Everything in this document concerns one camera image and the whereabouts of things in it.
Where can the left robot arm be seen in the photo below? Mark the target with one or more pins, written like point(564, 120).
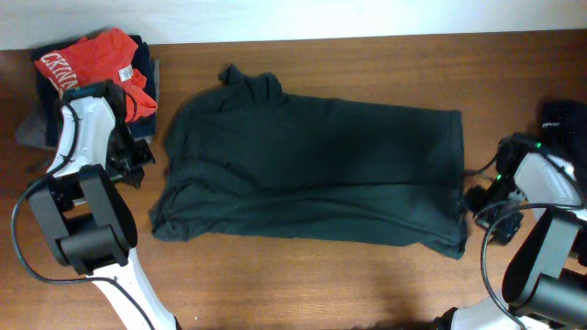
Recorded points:
point(82, 216)

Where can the folded red printed t-shirt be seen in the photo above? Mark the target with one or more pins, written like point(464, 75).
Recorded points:
point(92, 60)

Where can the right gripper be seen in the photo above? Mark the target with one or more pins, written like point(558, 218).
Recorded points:
point(503, 232)

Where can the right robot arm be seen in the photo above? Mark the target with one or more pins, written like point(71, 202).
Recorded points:
point(538, 292)

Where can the black garment pile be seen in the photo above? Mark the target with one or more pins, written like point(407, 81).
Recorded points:
point(563, 125)

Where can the folded grey garment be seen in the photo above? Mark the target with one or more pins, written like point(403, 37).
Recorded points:
point(32, 132)

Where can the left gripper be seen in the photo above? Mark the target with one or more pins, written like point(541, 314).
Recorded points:
point(136, 172)

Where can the dark green t-shirt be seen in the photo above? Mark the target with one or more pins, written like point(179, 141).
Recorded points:
point(250, 159)

